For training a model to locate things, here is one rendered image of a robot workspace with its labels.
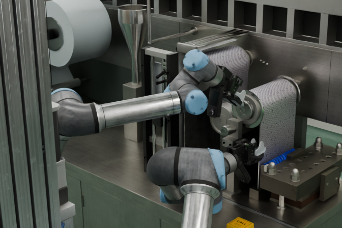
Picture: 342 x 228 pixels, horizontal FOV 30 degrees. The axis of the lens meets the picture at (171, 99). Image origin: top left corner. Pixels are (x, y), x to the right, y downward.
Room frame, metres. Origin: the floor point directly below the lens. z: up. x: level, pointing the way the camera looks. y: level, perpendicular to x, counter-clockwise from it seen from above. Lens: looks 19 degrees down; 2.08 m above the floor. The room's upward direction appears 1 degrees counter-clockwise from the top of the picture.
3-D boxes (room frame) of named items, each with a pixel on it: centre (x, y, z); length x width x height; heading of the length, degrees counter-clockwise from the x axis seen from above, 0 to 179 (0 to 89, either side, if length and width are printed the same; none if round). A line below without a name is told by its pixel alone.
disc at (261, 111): (2.26, -0.29, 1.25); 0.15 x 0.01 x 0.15; 46
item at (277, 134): (2.30, -0.41, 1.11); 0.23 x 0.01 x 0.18; 136
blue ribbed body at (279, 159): (2.29, -0.43, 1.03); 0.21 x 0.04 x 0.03; 136
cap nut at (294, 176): (2.10, -0.45, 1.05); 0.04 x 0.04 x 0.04
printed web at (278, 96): (2.44, -0.28, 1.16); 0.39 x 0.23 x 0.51; 46
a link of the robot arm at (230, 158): (2.07, -0.19, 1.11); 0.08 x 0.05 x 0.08; 46
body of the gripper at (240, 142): (2.13, -0.25, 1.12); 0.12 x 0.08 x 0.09; 136
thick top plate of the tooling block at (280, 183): (2.25, -0.53, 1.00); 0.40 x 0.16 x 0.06; 136
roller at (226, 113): (2.43, -0.28, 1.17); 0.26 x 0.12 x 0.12; 136
